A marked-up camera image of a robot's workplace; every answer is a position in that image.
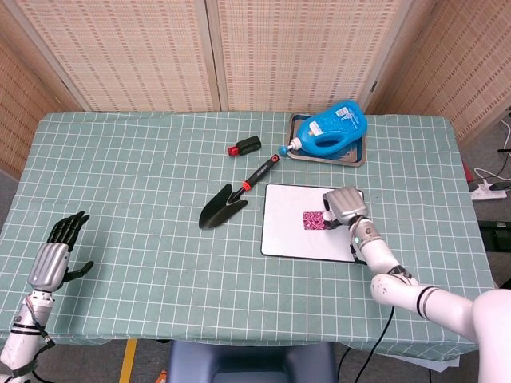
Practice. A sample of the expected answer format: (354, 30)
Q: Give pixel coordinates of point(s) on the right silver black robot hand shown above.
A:
(347, 203)

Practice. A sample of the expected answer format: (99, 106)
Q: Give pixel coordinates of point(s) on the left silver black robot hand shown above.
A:
(50, 263)

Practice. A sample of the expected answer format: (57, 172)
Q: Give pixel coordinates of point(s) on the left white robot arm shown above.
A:
(24, 327)

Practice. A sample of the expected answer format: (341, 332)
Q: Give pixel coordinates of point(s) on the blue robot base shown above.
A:
(247, 363)

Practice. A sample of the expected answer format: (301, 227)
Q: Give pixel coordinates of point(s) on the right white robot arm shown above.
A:
(423, 297)

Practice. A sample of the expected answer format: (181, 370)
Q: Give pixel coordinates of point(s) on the metal tray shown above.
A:
(355, 159)

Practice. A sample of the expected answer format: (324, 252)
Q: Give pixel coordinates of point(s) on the blue detergent bottle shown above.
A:
(339, 125)

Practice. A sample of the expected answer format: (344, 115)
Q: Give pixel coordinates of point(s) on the green checked tablecloth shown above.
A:
(139, 239)

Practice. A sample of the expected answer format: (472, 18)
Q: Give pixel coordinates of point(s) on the black box with red cap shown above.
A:
(249, 144)

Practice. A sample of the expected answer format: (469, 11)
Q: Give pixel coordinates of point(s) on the yellow floor tape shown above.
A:
(127, 361)

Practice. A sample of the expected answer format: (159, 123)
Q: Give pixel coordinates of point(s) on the black garden trowel orange collar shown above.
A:
(221, 209)

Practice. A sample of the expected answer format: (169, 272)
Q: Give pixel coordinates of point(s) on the white power strip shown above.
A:
(488, 193)

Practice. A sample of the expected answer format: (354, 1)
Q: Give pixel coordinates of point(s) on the black floor box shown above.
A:
(497, 233)

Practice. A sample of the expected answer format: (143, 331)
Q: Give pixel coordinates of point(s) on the woven bamboo screen panel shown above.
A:
(451, 68)
(24, 99)
(131, 52)
(299, 48)

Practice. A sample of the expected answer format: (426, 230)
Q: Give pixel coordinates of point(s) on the white mat black border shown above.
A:
(287, 239)

